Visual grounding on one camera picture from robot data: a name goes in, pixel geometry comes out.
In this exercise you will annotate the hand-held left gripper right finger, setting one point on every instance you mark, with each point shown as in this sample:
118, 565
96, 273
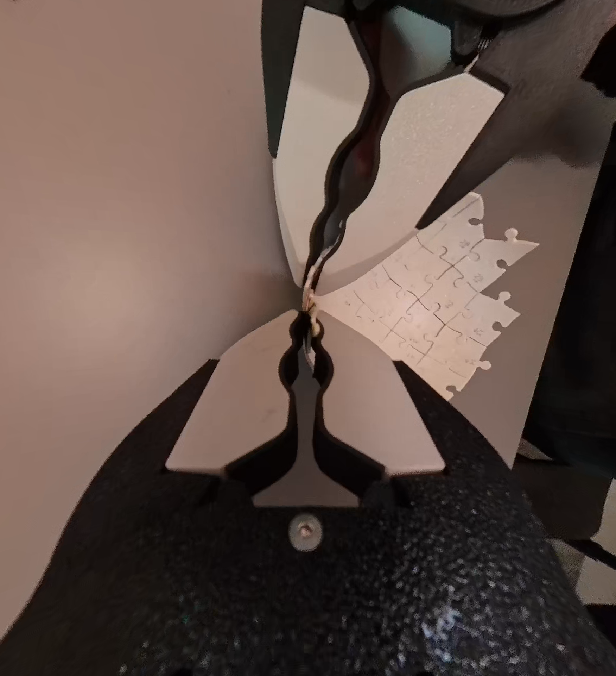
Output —
381, 417

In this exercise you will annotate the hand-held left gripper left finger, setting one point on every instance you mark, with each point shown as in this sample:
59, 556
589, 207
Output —
228, 417

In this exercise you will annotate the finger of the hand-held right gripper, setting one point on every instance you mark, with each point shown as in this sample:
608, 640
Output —
318, 105
434, 148

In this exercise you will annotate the white puzzle piece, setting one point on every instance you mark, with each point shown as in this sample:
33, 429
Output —
312, 326

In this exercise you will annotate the partly built white puzzle ball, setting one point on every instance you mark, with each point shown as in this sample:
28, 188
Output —
434, 306

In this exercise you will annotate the person's dark clothing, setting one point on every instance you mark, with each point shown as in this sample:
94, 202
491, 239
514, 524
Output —
593, 317

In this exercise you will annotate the black chair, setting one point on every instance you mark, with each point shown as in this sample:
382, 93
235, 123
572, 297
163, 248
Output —
603, 557

